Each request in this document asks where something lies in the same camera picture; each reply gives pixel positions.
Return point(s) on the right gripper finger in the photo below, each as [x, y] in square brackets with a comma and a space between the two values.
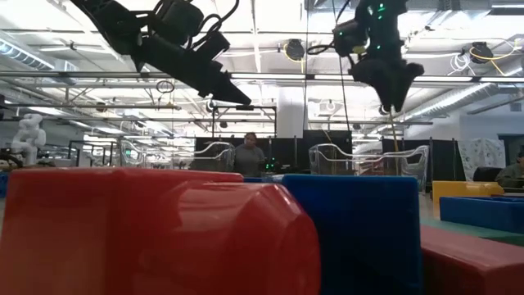
[399, 98]
[388, 98]

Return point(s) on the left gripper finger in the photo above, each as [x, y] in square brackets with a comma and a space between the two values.
[219, 93]
[231, 84]

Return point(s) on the yellow medium block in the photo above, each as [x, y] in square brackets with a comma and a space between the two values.
[462, 189]

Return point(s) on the small blue block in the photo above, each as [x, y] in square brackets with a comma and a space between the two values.
[483, 213]

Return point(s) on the red long block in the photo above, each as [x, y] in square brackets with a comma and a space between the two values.
[471, 270]

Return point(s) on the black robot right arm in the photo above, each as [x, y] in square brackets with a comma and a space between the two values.
[387, 24]

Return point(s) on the clear plastic bin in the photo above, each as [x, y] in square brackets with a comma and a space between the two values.
[223, 155]
[327, 157]

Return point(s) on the standing person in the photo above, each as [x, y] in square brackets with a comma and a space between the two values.
[248, 157]

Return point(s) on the white patterned cloth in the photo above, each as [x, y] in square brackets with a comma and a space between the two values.
[483, 155]

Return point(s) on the black office chair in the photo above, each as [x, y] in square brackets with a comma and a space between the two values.
[487, 174]

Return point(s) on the seated person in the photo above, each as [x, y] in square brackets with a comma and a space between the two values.
[511, 176]

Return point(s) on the blue medium block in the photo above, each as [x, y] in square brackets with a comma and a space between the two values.
[3, 184]
[360, 237]

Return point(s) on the white robot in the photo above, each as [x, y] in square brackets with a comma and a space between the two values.
[28, 137]

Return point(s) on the red medium block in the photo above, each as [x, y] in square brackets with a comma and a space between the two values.
[82, 229]

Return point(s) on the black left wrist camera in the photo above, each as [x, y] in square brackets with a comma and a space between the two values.
[182, 22]

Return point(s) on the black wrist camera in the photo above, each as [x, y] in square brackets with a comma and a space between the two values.
[182, 22]
[350, 37]

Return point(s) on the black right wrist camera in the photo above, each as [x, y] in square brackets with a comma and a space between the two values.
[350, 37]

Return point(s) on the black partition wall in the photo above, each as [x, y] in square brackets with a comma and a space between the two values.
[286, 151]

